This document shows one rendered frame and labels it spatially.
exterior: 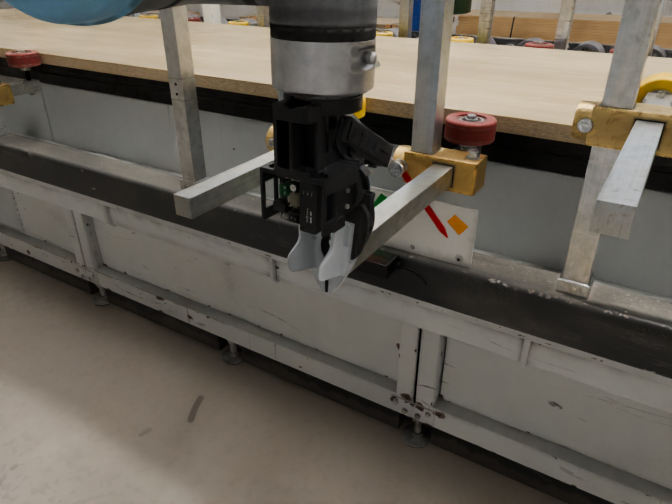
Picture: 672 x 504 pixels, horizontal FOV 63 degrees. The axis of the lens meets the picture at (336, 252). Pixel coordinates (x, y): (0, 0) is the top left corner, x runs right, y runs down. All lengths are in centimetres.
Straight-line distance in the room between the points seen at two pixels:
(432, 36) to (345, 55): 37
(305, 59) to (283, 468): 118
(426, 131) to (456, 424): 79
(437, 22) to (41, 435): 143
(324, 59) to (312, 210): 13
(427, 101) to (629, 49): 26
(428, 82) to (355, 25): 38
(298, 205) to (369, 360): 99
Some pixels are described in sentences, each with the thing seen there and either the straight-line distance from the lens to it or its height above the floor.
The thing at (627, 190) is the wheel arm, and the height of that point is 96.
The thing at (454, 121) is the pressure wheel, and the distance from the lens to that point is 90.
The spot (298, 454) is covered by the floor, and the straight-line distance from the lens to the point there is 152.
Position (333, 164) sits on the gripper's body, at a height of 97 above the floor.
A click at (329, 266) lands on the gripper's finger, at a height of 87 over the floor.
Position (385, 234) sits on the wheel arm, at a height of 84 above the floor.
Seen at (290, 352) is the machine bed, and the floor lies 16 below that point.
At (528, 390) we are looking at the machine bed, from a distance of 132.
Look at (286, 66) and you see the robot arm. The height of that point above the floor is 106.
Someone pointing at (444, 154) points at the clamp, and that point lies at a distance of 85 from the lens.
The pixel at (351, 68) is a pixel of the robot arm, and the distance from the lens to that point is 47.
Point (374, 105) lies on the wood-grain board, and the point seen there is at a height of 89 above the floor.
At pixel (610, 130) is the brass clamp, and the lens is 77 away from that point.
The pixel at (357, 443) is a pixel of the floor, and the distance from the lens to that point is 154.
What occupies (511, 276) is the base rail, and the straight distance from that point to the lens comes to 89.
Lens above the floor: 114
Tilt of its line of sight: 28 degrees down
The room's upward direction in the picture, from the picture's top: straight up
